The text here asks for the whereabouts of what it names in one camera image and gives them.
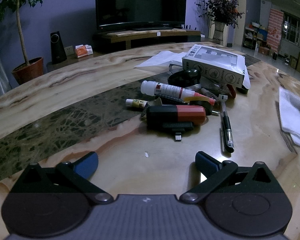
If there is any barred window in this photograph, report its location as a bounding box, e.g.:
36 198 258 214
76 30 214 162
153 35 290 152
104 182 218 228
282 12 300 43

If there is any black flat television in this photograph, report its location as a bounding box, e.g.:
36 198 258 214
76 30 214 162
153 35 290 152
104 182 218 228
95 0 188 32

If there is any black handled screwdriver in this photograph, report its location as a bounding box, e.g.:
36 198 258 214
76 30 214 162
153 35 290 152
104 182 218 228
157 94 220 117

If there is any black clear pen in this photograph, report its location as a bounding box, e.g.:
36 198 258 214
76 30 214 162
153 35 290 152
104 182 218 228
219 94 235 153

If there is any storage shelf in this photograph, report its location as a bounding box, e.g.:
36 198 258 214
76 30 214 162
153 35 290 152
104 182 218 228
242 21 271 55

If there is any orange tissue pack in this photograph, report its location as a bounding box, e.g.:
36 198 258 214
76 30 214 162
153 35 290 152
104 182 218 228
74 44 94 58

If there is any yellow rubber band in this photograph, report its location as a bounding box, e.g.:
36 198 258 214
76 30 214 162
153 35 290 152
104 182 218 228
184 95 215 105

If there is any red plastic funnel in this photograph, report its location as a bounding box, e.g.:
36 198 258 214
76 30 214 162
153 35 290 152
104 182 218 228
226 83 237 98

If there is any small tube yellow label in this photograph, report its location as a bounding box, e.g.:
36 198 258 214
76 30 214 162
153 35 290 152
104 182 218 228
126 99 163 109

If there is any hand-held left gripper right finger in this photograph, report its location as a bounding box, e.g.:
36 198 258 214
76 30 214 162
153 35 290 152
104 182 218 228
179 151 286 204

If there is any black tape roll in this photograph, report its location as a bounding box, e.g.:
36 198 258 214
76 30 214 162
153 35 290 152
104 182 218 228
190 99 213 116

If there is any white glue bottle red tip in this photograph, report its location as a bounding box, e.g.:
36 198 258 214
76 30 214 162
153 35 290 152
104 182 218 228
140 80 215 105

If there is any potted tree terracotta pot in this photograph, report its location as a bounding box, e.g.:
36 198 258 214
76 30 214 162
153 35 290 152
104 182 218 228
0 0 53 85

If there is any black speaker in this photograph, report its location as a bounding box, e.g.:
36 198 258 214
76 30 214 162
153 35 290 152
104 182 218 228
50 31 67 64

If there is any white box clear window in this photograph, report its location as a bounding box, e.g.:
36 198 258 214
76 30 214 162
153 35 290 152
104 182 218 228
182 44 246 89

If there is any dark low side cabinet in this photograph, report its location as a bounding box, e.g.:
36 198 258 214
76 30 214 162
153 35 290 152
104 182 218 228
46 51 108 74

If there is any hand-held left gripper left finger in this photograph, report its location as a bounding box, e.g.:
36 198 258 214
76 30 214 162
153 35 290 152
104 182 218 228
12 151 114 204

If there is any wooden television stand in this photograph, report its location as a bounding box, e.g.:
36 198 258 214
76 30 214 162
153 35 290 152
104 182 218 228
93 27 202 53

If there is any red brick pattern panel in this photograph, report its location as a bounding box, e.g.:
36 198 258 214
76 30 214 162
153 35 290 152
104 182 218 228
266 8 284 52

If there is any small white tube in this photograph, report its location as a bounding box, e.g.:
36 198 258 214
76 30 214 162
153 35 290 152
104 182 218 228
201 87 217 98

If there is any black glossy mouse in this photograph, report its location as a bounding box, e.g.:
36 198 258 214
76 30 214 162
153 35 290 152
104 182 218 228
168 69 202 90

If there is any dried bouquet in vase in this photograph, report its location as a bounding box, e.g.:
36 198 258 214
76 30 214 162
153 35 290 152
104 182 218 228
197 0 245 40

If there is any black red power bank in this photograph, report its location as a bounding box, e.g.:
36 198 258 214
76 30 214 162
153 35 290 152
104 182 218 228
146 104 207 142

